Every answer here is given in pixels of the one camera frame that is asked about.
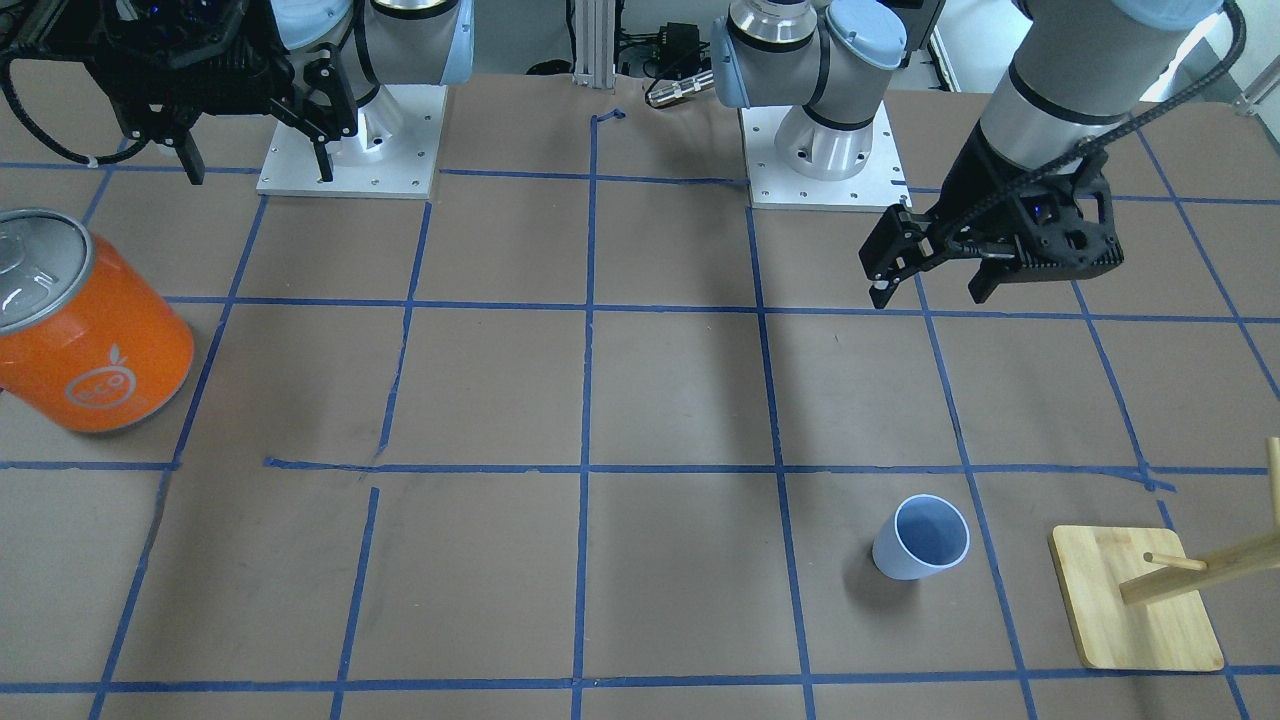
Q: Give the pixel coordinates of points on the orange can container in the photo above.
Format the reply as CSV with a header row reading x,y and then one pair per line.
x,y
85,341

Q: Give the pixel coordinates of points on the aluminium frame post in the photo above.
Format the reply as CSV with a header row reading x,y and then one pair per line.
x,y
593,35

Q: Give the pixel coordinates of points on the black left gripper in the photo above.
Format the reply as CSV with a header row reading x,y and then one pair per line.
x,y
979,183

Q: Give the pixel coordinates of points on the wooden cup tree stand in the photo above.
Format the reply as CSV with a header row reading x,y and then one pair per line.
x,y
1133,595

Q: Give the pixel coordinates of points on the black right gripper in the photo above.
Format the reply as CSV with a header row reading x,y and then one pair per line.
x,y
228,52

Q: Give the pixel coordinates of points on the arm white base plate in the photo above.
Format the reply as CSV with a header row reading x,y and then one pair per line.
x,y
391,156
794,163

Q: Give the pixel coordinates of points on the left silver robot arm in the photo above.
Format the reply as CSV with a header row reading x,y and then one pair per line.
x,y
1083,75

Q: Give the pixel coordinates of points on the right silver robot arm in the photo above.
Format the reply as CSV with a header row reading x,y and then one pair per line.
x,y
381,43

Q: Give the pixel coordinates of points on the light blue plastic cup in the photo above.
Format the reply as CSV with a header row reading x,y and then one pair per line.
x,y
925,535

